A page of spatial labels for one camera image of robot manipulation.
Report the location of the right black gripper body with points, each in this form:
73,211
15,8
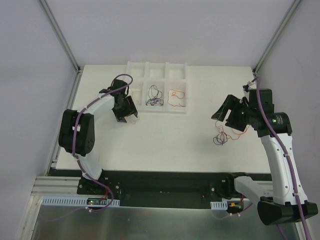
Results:
235,115

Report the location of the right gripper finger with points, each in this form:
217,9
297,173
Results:
220,115
230,103

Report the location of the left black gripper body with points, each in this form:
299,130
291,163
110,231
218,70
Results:
125,110

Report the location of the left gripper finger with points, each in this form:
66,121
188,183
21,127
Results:
131,108
121,115

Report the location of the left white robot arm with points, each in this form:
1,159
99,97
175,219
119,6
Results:
77,134

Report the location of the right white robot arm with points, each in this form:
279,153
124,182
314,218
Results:
287,202

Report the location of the white foam compartment tray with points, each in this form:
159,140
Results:
159,87

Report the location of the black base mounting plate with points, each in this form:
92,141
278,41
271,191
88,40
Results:
178,190

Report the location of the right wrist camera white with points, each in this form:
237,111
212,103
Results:
246,88

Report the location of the right aluminium frame post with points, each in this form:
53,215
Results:
277,34

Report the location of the aluminium frame post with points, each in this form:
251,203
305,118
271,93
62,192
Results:
59,34
277,34

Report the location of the left aluminium frame post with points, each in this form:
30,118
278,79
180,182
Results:
59,34

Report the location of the right white slotted cable duct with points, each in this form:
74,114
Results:
219,205

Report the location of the white slotted cable duct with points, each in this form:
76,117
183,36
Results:
219,205
78,202

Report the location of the aluminium front rail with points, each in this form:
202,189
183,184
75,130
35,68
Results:
55,186

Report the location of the left white slotted cable duct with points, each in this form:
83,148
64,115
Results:
78,202

